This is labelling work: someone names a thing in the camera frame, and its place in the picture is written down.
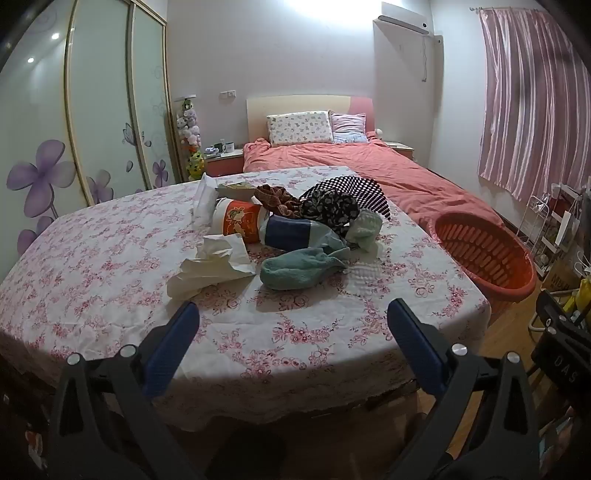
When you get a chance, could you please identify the brown paper bag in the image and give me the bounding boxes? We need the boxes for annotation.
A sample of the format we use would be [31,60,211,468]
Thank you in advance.
[540,258,583,296]

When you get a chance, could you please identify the white air conditioner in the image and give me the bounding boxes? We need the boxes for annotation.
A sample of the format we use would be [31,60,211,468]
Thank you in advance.
[376,14,430,35]

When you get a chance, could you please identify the red paper noodle cup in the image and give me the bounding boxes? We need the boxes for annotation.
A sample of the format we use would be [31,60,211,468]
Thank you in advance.
[213,198,269,244]

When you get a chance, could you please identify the white floral pillow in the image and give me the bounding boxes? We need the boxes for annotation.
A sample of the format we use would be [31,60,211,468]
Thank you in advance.
[266,111,333,147]

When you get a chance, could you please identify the bed with coral duvet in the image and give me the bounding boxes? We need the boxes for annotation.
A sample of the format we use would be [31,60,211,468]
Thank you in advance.
[242,95,504,232]

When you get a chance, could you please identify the yellow snack bag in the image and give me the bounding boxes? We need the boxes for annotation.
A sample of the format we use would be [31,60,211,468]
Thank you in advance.
[216,181,257,199]

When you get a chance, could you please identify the hanging column of plush toys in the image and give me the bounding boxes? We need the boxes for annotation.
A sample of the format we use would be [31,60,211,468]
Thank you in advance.
[177,97,206,182]

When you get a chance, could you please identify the pink floral tablecloth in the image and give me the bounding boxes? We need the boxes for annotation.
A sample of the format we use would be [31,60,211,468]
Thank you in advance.
[0,166,492,432]

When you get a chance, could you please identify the pink striped pillow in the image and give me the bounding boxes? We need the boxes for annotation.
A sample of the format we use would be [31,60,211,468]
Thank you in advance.
[329,111,369,144]

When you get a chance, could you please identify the white tissue paper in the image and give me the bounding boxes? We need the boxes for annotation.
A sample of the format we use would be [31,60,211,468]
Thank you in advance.
[166,233,257,300]

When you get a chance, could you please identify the teal sock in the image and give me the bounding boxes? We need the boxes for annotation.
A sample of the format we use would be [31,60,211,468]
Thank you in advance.
[260,247,352,291]

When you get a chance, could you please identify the brown checked cloth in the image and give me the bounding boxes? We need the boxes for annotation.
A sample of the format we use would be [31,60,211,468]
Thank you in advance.
[252,185,303,217]

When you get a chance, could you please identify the orange plastic laundry basket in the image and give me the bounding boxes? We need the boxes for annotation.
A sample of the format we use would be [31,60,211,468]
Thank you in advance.
[434,213,537,303]

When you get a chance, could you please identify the pink satin curtain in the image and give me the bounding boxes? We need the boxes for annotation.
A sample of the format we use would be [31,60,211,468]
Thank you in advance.
[478,7,591,204]

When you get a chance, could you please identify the blue tissue pack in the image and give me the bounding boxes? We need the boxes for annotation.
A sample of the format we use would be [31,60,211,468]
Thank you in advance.
[261,215,347,252]

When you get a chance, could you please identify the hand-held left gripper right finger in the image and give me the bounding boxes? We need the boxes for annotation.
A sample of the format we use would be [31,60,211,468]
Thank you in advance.
[387,298,541,480]

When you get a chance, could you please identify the wardrobe with purple flower print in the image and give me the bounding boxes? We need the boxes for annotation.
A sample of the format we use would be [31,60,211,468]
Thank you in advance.
[0,0,183,259]

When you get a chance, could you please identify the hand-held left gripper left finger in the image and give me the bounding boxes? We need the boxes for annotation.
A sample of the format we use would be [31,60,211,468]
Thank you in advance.
[46,301,218,480]

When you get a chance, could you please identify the black floral cloth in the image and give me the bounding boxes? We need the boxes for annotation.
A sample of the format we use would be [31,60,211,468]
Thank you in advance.
[299,189,361,236]

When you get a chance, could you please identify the white wire rack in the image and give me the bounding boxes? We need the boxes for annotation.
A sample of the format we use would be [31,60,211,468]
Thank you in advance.
[515,182,583,259]

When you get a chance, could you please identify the pale green sock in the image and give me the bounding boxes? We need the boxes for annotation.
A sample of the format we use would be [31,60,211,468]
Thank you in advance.
[345,210,384,252]

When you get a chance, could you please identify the black white polka dot cloth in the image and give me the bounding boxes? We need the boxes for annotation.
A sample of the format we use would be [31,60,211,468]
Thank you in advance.
[300,175,392,221]

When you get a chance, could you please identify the pink nightstand with mug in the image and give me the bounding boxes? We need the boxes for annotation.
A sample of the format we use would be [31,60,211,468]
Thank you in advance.
[205,148,245,177]

